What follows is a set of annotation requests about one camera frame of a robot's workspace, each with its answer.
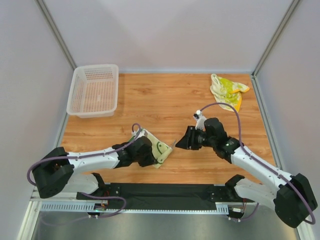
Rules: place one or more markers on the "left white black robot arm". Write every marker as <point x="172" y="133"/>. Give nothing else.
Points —
<point x="54" y="172"/>

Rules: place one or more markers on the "aluminium frame rail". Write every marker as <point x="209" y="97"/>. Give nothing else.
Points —
<point x="244" y="189"/>

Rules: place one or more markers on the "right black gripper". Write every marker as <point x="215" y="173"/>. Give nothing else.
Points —
<point x="189" y="137"/>

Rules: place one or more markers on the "green patterned towel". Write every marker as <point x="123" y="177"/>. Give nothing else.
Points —
<point x="160" y="149"/>

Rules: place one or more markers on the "white perforated plastic basket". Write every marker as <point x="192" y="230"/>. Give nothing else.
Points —
<point x="94" y="91"/>

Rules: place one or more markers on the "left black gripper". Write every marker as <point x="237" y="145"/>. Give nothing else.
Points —
<point x="152" y="160"/>

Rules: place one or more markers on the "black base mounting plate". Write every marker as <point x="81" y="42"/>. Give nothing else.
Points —
<point x="172" y="196"/>

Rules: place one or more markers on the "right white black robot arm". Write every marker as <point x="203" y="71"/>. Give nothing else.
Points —
<point x="292" y="214"/>

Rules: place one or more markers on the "white yellow patterned towel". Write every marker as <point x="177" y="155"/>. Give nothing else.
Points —
<point x="227" y="91"/>

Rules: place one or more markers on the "white cable duct strip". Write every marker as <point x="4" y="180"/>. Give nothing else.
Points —
<point x="92" y="207"/>

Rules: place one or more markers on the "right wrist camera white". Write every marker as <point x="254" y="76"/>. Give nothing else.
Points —
<point x="200" y="119"/>

